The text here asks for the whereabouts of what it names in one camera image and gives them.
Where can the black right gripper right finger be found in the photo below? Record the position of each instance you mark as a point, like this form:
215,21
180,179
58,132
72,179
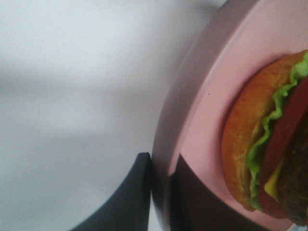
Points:
193,207

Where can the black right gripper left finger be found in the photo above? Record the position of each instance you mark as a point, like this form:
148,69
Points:
129,206

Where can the burger with lettuce and tomato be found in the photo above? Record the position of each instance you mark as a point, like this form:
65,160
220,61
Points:
264,146

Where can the pink round plate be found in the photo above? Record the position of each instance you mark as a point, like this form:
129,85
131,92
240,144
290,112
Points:
243,37

